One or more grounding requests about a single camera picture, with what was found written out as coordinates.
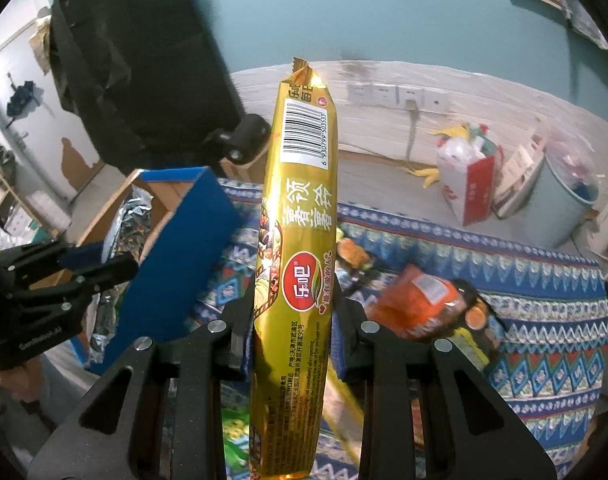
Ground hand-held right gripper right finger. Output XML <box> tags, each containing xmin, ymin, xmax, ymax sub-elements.
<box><xmin>334</xmin><ymin>299</ymin><xmax>557</xmax><ymax>480</ymax></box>

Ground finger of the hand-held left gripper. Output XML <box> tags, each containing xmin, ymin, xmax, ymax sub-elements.
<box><xmin>6</xmin><ymin>252</ymin><xmax>140</xmax><ymax>321</ymax></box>
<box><xmin>0</xmin><ymin>241</ymin><xmax>106</xmax><ymax>286</ymax></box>

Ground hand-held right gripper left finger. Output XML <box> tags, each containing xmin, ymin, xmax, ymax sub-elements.
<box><xmin>26</xmin><ymin>292</ymin><xmax>257</xmax><ymax>480</ymax></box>

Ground blue cardboard box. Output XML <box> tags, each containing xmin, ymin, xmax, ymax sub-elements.
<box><xmin>59</xmin><ymin>165</ymin><xmax>245</xmax><ymax>376</ymax></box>

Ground black packet with orange print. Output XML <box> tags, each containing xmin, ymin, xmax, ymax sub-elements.
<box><xmin>453</xmin><ymin>279</ymin><xmax>508</xmax><ymax>377</ymax></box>

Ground gold snack packet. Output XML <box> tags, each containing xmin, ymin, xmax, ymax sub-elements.
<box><xmin>248</xmin><ymin>56</ymin><xmax>365</xmax><ymax>480</ymax></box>

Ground silver foil sheet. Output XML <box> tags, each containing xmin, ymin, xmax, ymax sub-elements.
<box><xmin>95</xmin><ymin>186</ymin><xmax>155</xmax><ymax>367</ymax></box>

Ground orange snack packet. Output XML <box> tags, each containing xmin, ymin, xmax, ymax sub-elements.
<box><xmin>366</xmin><ymin>264</ymin><xmax>478</xmax><ymax>345</ymax></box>

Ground burger print snack packet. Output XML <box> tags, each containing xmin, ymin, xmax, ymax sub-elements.
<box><xmin>335</xmin><ymin>236</ymin><xmax>383</xmax><ymax>301</ymax></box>

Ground small brown cardboard box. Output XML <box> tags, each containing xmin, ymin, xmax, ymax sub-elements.
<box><xmin>218</xmin><ymin>150</ymin><xmax>265</xmax><ymax>187</ymax></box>

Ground dark hanging garment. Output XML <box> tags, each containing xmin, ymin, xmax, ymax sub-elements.
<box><xmin>5</xmin><ymin>79</ymin><xmax>48</xmax><ymax>119</ymax></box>

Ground blue patterned cloth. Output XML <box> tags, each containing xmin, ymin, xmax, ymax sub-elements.
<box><xmin>191</xmin><ymin>177</ymin><xmax>608</xmax><ymax>480</ymax></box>

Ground banana peel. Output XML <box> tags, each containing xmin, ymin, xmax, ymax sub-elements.
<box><xmin>430</xmin><ymin>124</ymin><xmax>473</xmax><ymax>142</ymax></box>
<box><xmin>405</xmin><ymin>164</ymin><xmax>443</xmax><ymax>189</ymax></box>

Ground white red carton box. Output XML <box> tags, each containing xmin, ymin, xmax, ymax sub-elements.
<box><xmin>436</xmin><ymin>135</ymin><xmax>503</xmax><ymax>227</ymax></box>

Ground white cardboard packaging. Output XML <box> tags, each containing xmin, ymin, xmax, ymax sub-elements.
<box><xmin>492</xmin><ymin>129</ymin><xmax>548</xmax><ymax>219</ymax></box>

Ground pale blue trash bin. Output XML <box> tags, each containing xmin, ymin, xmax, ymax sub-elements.
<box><xmin>526</xmin><ymin>129</ymin><xmax>603</xmax><ymax>252</ymax></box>

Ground silver foil curtain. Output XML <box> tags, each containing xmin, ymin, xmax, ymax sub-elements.
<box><xmin>565</xmin><ymin>0</ymin><xmax>608</xmax><ymax>54</ymax></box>

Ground black cylindrical camera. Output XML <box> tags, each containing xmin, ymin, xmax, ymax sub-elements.
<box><xmin>204</xmin><ymin>112</ymin><xmax>272</xmax><ymax>166</ymax></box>

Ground grey power cable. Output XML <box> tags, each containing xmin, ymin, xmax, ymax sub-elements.
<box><xmin>403</xmin><ymin>99</ymin><xmax>423</xmax><ymax>166</ymax></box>

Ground white wall socket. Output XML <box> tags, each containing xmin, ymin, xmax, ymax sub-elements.
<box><xmin>347</xmin><ymin>83</ymin><xmax>373</xmax><ymax>109</ymax></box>
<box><xmin>398</xmin><ymin>85</ymin><xmax>425</xmax><ymax>111</ymax></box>
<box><xmin>426</xmin><ymin>87</ymin><xmax>451</xmax><ymax>113</ymax></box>
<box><xmin>372</xmin><ymin>84</ymin><xmax>398</xmax><ymax>110</ymax></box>

